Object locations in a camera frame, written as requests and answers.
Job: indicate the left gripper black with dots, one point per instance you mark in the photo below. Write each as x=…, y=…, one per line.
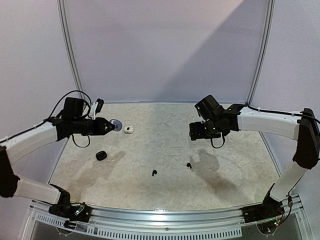
x=99, y=129

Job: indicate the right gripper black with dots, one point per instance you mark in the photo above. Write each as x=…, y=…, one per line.
x=196, y=131

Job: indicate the blue grey charging case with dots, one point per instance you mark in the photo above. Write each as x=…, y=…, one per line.
x=117, y=125

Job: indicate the white earbud charging case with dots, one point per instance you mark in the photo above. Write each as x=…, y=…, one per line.
x=128, y=129

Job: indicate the black earbud charging case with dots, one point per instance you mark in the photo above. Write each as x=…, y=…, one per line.
x=101, y=155

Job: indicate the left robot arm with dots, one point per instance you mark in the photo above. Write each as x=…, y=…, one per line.
x=78, y=117

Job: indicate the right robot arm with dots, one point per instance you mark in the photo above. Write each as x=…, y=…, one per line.
x=299, y=126

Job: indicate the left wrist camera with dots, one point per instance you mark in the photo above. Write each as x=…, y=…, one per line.
x=96, y=108

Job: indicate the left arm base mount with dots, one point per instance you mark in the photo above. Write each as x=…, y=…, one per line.
x=80, y=212

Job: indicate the aluminium front rail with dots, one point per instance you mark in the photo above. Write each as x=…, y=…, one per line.
x=123, y=224

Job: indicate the right aluminium frame post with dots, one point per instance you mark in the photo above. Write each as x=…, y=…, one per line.
x=262, y=50

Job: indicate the aluminium frame post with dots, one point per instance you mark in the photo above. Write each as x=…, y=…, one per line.
x=61, y=5
x=262, y=50

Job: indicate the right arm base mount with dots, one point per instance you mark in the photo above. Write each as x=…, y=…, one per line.
x=262, y=211

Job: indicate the left aluminium frame post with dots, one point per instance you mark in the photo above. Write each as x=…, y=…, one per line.
x=61, y=5

